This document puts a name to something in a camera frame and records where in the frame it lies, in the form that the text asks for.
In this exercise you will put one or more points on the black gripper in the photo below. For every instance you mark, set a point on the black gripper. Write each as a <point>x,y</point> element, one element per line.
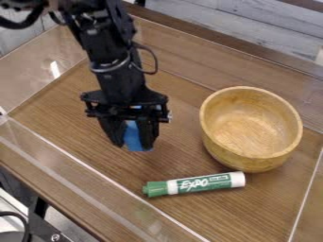
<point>125,99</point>

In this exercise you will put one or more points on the blue foam block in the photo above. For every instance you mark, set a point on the blue foam block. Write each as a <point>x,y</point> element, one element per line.
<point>131,137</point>

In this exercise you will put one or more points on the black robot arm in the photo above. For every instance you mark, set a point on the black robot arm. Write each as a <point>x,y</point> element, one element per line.
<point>99,22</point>

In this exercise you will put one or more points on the brown wooden bowl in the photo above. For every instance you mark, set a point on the brown wooden bowl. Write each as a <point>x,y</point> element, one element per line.
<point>251,128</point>

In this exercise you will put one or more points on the green Expo marker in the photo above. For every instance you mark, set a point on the green Expo marker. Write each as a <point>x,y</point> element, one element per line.
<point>195,184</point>

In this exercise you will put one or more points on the clear acrylic tray wall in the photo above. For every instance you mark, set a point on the clear acrylic tray wall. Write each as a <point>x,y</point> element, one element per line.
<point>54,147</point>

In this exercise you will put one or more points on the black metal bracket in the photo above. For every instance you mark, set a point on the black metal bracket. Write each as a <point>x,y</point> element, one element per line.
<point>43,232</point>

